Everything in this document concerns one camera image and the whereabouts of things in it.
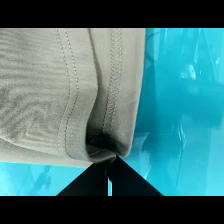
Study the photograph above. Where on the brown T-shirt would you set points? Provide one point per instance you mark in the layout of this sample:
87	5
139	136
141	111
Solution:
50	93

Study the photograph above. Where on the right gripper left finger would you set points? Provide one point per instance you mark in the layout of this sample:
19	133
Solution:
90	183

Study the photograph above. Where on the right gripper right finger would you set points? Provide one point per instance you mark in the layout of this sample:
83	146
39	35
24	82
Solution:
130	181

